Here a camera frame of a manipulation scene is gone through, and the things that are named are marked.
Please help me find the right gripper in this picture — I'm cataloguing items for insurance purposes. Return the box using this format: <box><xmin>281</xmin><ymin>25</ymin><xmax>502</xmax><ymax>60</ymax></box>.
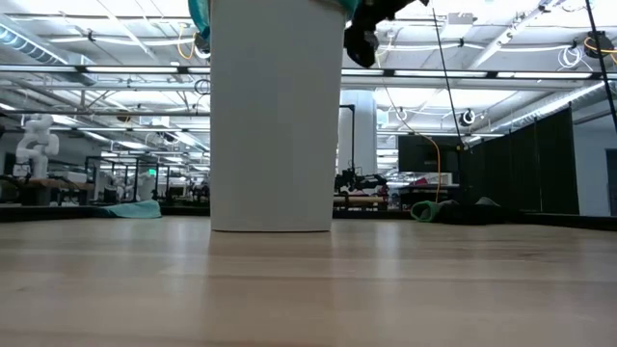
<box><xmin>343</xmin><ymin>0</ymin><xmax>431</xmax><ymax>69</ymax></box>

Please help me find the white plastic trash bin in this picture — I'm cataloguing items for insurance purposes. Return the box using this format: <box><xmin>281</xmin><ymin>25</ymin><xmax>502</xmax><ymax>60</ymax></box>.
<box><xmin>209</xmin><ymin>0</ymin><xmax>346</xmax><ymax>233</ymax></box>

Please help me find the teal plastic trash bag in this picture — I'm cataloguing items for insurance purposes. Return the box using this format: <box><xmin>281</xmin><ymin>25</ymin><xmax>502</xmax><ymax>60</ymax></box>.
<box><xmin>187</xmin><ymin>0</ymin><xmax>361</xmax><ymax>43</ymax></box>

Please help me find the folded teal bag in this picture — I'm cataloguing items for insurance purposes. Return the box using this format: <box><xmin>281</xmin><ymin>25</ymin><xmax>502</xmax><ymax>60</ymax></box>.
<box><xmin>97</xmin><ymin>199</ymin><xmax>163</xmax><ymax>220</ymax></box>

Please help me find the black monitor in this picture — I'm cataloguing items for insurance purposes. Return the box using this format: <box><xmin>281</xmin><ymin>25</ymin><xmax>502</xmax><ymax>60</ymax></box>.
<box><xmin>397</xmin><ymin>134</ymin><xmax>463</xmax><ymax>174</ymax></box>

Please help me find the black partition curtain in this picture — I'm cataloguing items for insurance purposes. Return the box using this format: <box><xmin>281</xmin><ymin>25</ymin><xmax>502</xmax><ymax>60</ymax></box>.
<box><xmin>459</xmin><ymin>106</ymin><xmax>580</xmax><ymax>216</ymax></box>

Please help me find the black glove gray cuff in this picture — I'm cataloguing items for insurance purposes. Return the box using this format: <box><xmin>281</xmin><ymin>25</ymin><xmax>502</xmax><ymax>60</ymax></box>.
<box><xmin>436</xmin><ymin>196</ymin><xmax>513</xmax><ymax>227</ymax></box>

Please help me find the background robot station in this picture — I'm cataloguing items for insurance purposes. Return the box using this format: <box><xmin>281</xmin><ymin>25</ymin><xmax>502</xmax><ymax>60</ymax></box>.
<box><xmin>190</xmin><ymin>180</ymin><xmax>212</xmax><ymax>206</ymax></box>

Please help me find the white robot figure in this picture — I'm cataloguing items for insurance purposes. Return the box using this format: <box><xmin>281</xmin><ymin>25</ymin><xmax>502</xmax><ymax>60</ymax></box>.
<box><xmin>13</xmin><ymin>113</ymin><xmax>61</xmax><ymax>180</ymax></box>

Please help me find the wooden workbench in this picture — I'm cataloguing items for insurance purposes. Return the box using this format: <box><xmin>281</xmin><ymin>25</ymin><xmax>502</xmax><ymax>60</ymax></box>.
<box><xmin>0</xmin><ymin>175</ymin><xmax>97</xmax><ymax>207</ymax></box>

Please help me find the thin black hanging cable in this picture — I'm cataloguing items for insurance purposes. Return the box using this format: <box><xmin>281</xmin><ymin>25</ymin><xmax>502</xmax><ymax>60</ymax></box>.
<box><xmin>431</xmin><ymin>8</ymin><xmax>467</xmax><ymax>146</ymax></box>

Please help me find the thin yellow hanging cable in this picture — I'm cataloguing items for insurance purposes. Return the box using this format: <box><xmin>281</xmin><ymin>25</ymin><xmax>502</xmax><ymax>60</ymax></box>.
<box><xmin>417</xmin><ymin>132</ymin><xmax>443</xmax><ymax>203</ymax></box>

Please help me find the black reel with yellow cable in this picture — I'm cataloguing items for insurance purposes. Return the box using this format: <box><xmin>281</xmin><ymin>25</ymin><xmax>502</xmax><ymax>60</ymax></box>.
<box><xmin>582</xmin><ymin>30</ymin><xmax>617</xmax><ymax>64</ymax></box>

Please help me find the long black slanted cable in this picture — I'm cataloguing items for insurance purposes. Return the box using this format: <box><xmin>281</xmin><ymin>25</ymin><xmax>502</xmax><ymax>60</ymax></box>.
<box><xmin>584</xmin><ymin>0</ymin><xmax>617</xmax><ymax>132</ymax></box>

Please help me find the black frame rack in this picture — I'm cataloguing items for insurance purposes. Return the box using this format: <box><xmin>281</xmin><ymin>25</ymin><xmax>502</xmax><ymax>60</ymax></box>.
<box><xmin>84</xmin><ymin>154</ymin><xmax>171</xmax><ymax>201</ymax></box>

